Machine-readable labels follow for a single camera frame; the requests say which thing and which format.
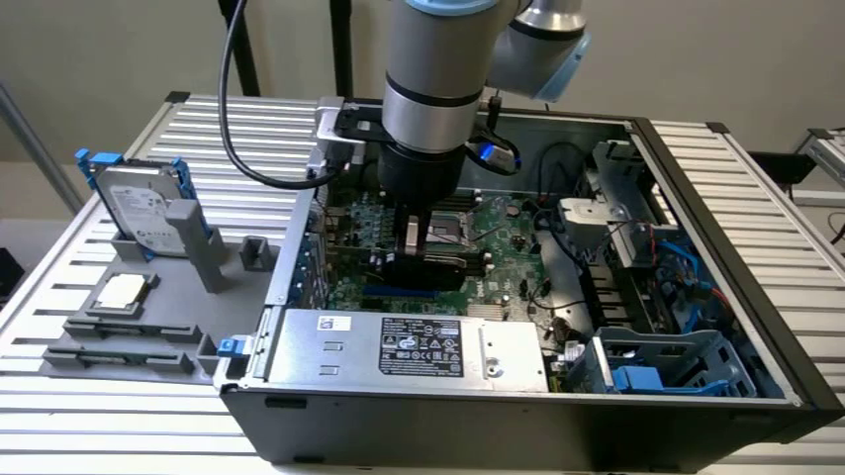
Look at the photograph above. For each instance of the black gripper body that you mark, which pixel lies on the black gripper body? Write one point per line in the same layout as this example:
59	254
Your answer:
419	178

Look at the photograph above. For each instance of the black graphics card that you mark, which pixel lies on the black graphics card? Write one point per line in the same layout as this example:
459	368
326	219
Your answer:
426	274

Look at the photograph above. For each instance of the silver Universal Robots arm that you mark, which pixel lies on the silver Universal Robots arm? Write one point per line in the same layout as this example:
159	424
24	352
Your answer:
433	59

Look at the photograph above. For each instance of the blue expansion slot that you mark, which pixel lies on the blue expansion slot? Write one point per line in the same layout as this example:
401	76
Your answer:
377	293

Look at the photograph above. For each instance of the CPU socket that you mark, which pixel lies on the CPU socket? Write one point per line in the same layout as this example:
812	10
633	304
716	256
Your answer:
462	222

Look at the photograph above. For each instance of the silver coin cell battery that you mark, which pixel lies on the silver coin cell battery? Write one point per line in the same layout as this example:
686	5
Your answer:
517	210

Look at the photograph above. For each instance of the green motherboard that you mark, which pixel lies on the green motherboard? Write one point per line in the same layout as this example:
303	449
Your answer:
515	277

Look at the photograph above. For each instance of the silver power supply unit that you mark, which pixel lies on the silver power supply unit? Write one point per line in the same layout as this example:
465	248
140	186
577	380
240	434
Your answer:
409	349

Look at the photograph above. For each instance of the black stand pole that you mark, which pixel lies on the black stand pole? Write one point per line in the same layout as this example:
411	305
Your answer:
342	49
246	49

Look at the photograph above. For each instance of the silver metal drive cage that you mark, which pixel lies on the silver metal drive cage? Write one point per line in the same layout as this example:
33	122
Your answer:
614	213

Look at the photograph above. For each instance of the blue case latch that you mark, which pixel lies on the blue case latch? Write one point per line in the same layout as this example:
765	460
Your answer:
232	345

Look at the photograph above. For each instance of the blue disk caddy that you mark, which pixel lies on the blue disk caddy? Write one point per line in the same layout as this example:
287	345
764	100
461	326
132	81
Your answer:
184	183

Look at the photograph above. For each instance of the grey parts rack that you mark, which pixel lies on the grey parts rack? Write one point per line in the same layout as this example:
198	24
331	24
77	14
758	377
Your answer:
171	316

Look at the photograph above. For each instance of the silver hard disk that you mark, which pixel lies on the silver hard disk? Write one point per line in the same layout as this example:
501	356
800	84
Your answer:
142	208

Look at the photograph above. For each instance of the black open PC case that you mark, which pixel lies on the black open PC case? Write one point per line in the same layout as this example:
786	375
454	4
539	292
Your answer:
502	425

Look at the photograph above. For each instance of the silver CPU chip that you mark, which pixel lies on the silver CPU chip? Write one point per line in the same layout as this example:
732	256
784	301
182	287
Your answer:
120	293

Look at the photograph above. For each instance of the blue grey disk bay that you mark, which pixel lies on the blue grey disk bay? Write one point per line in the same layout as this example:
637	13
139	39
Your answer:
666	361

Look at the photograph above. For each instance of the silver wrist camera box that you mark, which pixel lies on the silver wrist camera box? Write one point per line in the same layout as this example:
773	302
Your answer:
330	128

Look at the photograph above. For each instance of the grey metal frame leg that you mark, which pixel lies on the grey metal frame leg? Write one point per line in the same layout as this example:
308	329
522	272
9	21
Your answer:
33	143

